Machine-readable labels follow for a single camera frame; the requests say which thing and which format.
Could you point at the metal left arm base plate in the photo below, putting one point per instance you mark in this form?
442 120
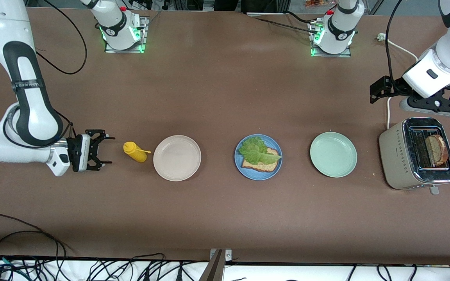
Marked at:
330 55

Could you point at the mint green round plate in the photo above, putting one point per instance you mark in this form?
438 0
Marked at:
333 154

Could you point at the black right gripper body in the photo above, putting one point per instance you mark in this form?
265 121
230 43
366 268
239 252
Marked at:
77 151

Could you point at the green lettuce leaf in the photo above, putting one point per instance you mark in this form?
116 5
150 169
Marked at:
254 152

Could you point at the blue round plate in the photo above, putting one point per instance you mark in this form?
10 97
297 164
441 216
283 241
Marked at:
248 176

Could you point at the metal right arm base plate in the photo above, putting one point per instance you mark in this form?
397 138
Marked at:
145 39

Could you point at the orange snack packet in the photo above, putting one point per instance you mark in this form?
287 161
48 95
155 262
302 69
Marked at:
318 3

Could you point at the brown bread slice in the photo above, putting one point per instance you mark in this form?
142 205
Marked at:
438 150
266 167

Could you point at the yellow mustard squeeze bottle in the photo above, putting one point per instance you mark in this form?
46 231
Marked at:
135 153

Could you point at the beige white round plate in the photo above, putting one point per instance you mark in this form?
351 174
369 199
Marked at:
177 158

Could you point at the beige chrome toaster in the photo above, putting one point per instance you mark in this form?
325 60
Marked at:
395 156

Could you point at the aluminium profile bracket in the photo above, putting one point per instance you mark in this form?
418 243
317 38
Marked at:
215 269

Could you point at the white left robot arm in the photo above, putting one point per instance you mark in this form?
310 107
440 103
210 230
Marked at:
443 64

